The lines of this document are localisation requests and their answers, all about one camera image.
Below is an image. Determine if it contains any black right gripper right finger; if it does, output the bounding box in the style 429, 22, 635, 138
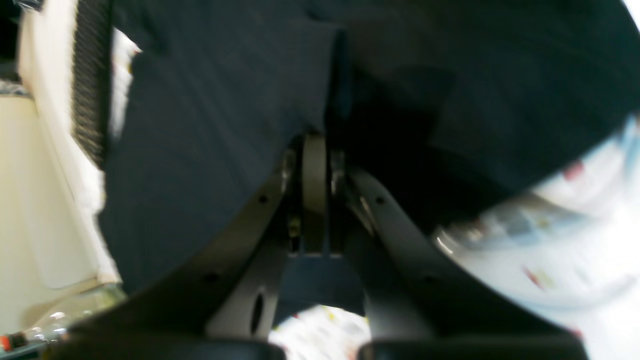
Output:
328, 150, 588, 360

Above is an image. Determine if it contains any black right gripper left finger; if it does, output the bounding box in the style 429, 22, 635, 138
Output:
48, 134, 329, 360

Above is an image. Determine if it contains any black t-shirt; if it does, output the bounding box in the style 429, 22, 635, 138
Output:
98, 0, 640, 295

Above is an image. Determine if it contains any terrazzo patterned tablecloth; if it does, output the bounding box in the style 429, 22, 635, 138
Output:
269, 112, 639, 360

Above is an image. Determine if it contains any clear glass bottle orange cap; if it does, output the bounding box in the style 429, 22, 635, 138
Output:
1, 282, 127, 353

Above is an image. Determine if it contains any black keyboard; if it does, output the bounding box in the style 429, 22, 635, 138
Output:
71, 0, 114, 170

